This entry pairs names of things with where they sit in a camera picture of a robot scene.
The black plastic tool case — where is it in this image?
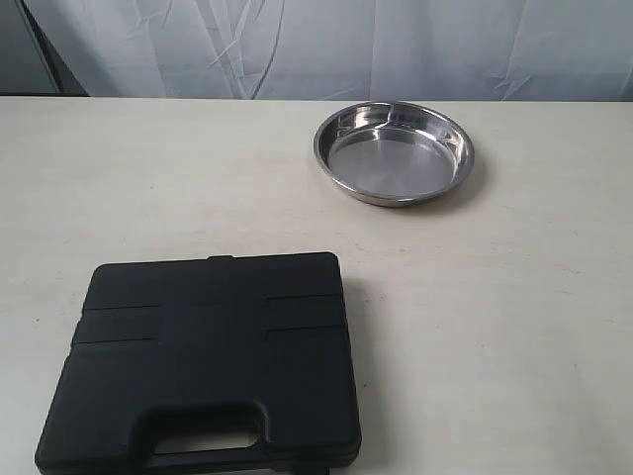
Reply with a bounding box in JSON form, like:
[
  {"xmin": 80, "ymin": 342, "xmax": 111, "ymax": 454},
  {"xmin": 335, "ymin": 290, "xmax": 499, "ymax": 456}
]
[{"xmin": 35, "ymin": 252, "xmax": 362, "ymax": 474}]

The round stainless steel pan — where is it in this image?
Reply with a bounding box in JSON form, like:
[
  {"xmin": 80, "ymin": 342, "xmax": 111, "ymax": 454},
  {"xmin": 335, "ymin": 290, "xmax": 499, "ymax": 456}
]
[{"xmin": 313, "ymin": 102, "xmax": 476, "ymax": 208}]

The white backdrop curtain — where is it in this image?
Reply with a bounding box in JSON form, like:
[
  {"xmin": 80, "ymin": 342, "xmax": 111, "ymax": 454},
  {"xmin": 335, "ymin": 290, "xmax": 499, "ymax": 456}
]
[{"xmin": 27, "ymin": 1, "xmax": 632, "ymax": 101}]

